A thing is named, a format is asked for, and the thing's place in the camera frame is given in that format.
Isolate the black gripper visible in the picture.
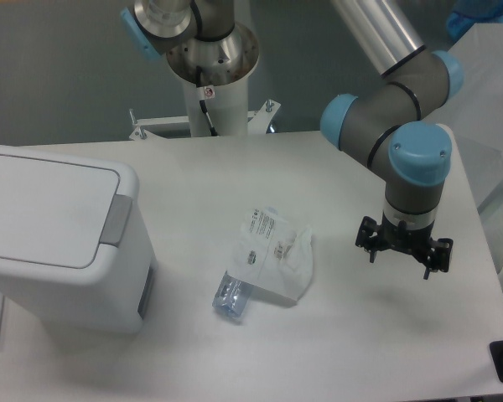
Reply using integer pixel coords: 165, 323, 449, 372
355, 211, 454, 280

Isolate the white push-top trash can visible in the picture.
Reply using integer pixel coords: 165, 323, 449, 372
0, 146, 156, 333

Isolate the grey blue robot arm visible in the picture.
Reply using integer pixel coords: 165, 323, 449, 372
121, 1, 464, 274

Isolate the white clear plastic bag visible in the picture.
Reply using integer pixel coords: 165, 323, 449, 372
228, 208, 314, 303

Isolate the white side cabinet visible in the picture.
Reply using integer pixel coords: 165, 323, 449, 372
443, 23, 503, 273

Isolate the blue plastic bag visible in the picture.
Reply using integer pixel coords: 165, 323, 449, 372
445, 1, 503, 42

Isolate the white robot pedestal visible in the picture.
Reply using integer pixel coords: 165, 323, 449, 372
127, 20, 280, 142

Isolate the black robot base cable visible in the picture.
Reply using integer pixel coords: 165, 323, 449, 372
194, 64, 219, 137

